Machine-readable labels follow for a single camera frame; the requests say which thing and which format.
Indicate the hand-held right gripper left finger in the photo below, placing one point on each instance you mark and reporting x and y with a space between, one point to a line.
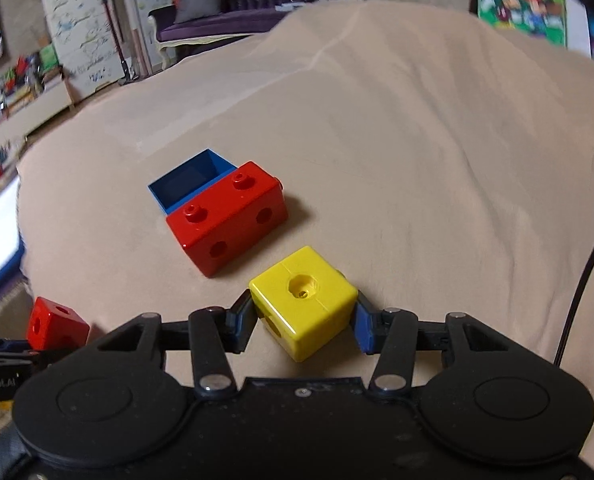
242 321

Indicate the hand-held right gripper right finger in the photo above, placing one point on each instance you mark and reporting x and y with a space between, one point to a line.
364 330

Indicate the yellow toy cube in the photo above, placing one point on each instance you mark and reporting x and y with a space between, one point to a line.
304 310

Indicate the red toy cube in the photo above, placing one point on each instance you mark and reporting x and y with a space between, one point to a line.
54 325

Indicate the red long toy block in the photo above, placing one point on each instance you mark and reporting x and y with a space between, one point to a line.
227 220

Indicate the blue open toy box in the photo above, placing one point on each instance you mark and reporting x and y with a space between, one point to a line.
187 182

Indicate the beige blanket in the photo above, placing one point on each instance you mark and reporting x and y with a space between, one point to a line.
402 150

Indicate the white low cabinet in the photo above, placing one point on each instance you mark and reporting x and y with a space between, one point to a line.
32 110

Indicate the purple sofa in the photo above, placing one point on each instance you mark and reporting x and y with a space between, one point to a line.
257 17

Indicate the upright vacuum cleaner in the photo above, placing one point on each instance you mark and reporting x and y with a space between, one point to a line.
119 40

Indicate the grey pillow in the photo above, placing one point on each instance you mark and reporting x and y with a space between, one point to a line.
199 2

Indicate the white scribbled cabinet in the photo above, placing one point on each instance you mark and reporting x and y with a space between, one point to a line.
84 40

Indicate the cartoon poster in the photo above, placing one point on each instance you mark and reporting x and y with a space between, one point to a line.
522 2

